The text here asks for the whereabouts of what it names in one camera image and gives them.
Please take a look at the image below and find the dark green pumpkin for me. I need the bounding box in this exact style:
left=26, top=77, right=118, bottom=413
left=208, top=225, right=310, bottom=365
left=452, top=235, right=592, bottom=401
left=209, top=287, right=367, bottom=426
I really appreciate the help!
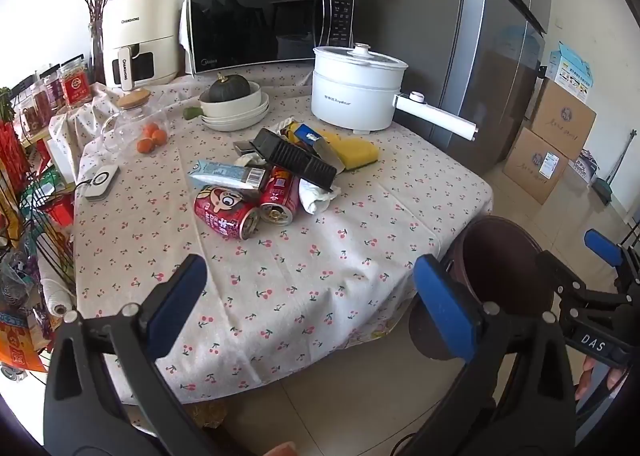
left=207, top=73, right=251, bottom=103

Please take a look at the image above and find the red label glass jar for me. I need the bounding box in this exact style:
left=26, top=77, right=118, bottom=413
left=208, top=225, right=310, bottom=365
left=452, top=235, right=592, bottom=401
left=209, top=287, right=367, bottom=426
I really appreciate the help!
left=59, top=56, right=94, bottom=109

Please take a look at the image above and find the white thread spool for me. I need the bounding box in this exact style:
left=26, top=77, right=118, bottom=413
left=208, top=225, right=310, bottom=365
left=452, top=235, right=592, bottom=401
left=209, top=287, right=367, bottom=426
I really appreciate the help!
left=39, top=256, right=76, bottom=317

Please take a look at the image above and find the light blue drink carton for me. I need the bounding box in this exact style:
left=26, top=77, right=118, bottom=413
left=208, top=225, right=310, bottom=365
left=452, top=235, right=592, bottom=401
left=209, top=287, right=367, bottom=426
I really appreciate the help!
left=189, top=159, right=271, bottom=195

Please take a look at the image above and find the stack of white bowls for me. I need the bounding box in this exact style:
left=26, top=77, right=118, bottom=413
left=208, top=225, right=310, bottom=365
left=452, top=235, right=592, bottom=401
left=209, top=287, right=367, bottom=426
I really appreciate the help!
left=201, top=92, right=271, bottom=132

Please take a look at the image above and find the glass jar with cork lid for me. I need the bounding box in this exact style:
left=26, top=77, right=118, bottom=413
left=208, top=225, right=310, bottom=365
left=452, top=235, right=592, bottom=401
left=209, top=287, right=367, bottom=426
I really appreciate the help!
left=100, top=90, right=170, bottom=153

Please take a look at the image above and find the glass vase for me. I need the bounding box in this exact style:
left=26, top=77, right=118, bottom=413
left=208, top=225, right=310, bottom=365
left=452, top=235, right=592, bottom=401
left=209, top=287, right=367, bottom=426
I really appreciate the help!
left=88, top=20, right=107, bottom=85

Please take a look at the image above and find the red cartoon drink can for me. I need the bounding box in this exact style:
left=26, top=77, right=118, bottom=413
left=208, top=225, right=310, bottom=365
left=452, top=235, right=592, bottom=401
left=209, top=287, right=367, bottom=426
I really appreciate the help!
left=194, top=185, right=261, bottom=241

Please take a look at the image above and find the white electric cooking pot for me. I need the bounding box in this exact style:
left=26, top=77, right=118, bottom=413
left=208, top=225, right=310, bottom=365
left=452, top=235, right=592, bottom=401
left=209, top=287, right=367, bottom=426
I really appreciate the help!
left=310, top=43, right=478, bottom=141

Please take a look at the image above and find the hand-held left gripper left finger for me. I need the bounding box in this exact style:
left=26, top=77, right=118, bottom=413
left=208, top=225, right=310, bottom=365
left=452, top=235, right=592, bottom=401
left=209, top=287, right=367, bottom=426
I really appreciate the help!
left=44, top=254, right=211, bottom=456

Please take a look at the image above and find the black door microwave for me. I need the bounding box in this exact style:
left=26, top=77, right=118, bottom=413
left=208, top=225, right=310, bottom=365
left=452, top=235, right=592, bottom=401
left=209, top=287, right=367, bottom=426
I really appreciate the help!
left=182, top=0, right=357, bottom=77

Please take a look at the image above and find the person's right hand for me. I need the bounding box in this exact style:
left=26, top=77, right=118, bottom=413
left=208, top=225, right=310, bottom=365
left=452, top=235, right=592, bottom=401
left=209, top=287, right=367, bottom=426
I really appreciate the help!
left=575, top=357, right=627, bottom=402

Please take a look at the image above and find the black ribbed plastic tray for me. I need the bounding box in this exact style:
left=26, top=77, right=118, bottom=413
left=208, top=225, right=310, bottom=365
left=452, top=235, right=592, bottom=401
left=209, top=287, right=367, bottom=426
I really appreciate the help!
left=253, top=128, right=338, bottom=193

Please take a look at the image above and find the grey refrigerator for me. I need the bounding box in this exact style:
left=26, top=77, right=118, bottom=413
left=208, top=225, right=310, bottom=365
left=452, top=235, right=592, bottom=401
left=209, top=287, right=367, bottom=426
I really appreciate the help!
left=370, top=0, right=553, bottom=177

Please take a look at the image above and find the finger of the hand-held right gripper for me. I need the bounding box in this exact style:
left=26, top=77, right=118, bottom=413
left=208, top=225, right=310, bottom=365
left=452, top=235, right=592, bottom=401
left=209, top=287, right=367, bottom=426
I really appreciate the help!
left=536, top=251, right=621, bottom=307
left=584, top=230, right=640, bottom=287

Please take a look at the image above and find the white air fryer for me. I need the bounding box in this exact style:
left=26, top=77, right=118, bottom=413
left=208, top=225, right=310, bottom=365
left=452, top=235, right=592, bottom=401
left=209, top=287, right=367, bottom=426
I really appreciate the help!
left=102, top=0, right=182, bottom=89

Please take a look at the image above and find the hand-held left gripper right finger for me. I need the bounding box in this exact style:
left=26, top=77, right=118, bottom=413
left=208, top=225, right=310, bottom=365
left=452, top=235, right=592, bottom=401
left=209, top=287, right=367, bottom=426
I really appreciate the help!
left=405, top=254, right=576, bottom=456

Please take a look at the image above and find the white round gadget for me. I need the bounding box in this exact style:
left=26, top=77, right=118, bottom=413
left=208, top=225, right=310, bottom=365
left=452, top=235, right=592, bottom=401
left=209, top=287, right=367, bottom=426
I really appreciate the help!
left=84, top=165, right=120, bottom=201

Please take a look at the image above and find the slim red drink can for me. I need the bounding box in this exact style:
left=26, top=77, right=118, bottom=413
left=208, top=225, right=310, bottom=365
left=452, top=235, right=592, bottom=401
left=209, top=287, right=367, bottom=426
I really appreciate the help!
left=258, top=166, right=301, bottom=227

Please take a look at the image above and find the brown plastic bin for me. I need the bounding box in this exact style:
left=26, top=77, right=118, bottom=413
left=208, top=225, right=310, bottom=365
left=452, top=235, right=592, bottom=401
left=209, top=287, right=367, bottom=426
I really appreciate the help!
left=409, top=216, right=557, bottom=362

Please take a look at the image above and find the cherry print tablecloth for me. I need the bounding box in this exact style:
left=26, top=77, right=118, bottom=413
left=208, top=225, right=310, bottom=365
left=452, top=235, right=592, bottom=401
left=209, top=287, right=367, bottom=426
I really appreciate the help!
left=72, top=70, right=493, bottom=407

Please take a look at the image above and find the blue and white box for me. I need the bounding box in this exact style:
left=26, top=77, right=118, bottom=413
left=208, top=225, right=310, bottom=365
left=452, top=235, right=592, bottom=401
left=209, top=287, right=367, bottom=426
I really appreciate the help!
left=545, top=42, right=594, bottom=104

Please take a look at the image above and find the white bowl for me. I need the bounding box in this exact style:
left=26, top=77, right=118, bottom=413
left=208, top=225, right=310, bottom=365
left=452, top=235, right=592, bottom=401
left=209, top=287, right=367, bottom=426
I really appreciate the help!
left=199, top=82, right=263, bottom=119

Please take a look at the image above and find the cardboard box with white label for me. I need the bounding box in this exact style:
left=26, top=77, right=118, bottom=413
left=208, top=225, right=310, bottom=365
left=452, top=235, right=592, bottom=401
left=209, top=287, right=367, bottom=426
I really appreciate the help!
left=502, top=128, right=569, bottom=205

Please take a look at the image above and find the grey small box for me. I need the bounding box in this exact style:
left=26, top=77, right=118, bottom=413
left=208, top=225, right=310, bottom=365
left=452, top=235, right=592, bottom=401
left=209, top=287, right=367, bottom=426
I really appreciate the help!
left=232, top=140, right=266, bottom=167

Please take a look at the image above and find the broom with dustpan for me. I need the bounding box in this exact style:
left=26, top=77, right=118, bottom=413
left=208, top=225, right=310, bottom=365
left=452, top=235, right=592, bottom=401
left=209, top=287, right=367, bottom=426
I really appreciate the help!
left=592, top=131, right=638, bottom=207

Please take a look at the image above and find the wire rack with snacks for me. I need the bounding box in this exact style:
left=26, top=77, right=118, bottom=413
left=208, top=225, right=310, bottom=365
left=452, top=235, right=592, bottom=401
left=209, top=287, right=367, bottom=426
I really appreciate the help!
left=0, top=86, right=77, bottom=377

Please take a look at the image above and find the white tissue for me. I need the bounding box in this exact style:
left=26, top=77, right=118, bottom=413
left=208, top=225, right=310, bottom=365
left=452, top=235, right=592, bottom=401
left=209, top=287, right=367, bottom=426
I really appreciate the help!
left=298, top=179, right=342, bottom=215

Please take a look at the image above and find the blue small box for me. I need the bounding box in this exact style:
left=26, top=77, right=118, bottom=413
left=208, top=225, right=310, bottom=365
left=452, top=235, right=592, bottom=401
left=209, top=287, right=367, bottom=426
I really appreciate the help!
left=292, top=123, right=326, bottom=147

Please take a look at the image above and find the yellow sponge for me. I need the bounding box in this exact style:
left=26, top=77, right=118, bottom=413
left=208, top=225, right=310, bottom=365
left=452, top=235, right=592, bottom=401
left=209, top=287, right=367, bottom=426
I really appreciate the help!
left=320, top=130, right=380, bottom=171

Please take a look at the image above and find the orange snack packet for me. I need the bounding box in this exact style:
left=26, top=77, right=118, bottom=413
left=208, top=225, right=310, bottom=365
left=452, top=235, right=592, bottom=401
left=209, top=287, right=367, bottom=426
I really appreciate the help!
left=0, top=311, right=49, bottom=373

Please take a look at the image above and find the printed plastic bag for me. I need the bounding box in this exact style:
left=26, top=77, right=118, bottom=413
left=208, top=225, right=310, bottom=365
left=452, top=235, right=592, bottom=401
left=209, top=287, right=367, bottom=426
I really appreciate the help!
left=570, top=151, right=601, bottom=185

